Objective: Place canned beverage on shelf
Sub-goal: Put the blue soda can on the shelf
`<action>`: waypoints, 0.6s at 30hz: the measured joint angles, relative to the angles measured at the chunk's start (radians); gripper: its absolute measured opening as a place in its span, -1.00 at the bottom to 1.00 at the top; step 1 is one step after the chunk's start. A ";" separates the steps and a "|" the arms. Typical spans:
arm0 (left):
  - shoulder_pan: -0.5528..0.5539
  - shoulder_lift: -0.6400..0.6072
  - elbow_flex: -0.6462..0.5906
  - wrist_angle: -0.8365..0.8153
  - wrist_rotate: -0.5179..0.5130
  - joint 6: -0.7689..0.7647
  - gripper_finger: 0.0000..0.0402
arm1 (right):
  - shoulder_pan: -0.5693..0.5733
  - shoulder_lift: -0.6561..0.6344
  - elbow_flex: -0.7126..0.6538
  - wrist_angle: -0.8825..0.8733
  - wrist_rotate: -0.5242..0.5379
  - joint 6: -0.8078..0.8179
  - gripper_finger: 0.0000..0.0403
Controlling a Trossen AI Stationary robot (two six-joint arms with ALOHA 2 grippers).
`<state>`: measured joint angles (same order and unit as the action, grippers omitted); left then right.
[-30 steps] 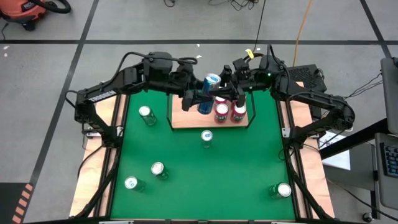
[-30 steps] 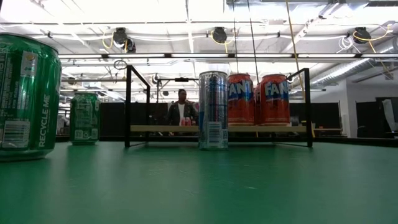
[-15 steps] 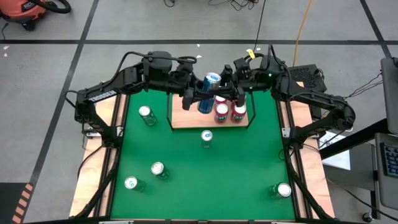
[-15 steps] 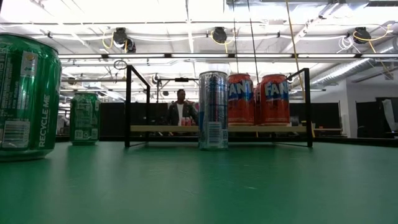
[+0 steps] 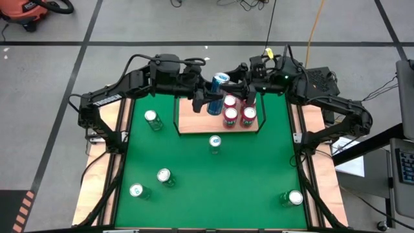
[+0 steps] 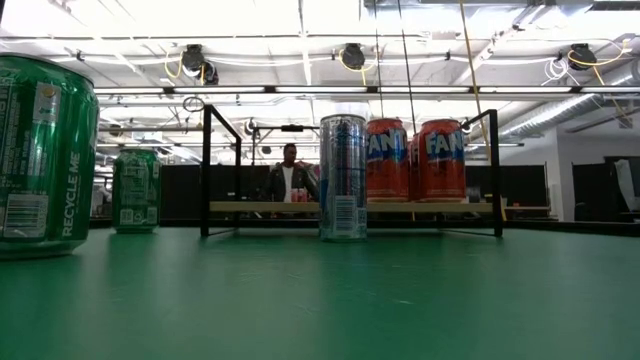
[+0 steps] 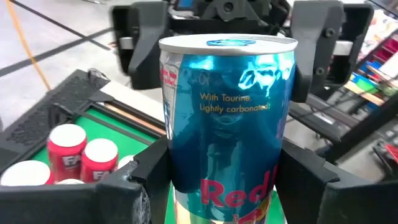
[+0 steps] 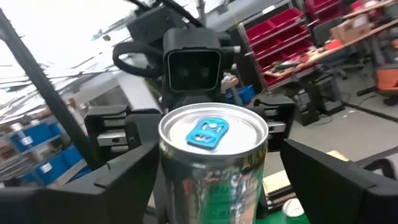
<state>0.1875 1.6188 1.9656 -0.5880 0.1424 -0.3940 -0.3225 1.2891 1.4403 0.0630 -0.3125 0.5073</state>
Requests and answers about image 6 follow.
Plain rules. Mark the red Fanta can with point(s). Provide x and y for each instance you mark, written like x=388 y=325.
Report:
x=442 y=172
x=413 y=170
x=387 y=170

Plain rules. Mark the person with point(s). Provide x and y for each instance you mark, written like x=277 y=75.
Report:
x=287 y=182

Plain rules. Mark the green table mat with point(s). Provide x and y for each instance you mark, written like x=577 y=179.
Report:
x=320 y=300

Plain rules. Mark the green Sprite can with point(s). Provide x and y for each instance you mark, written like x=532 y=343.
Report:
x=136 y=192
x=45 y=160

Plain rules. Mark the wooden shelf with black frame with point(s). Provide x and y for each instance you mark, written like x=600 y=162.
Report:
x=260 y=206

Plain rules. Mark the long black ceiling rail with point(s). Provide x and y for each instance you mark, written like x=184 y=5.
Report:
x=370 y=89

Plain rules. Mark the black partition wall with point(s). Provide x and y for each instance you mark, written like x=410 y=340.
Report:
x=520 y=185
x=185 y=192

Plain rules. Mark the black metal table frame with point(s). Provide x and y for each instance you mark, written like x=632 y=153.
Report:
x=550 y=225

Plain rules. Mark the silver ventilation duct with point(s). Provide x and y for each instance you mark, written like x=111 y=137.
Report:
x=560 y=112

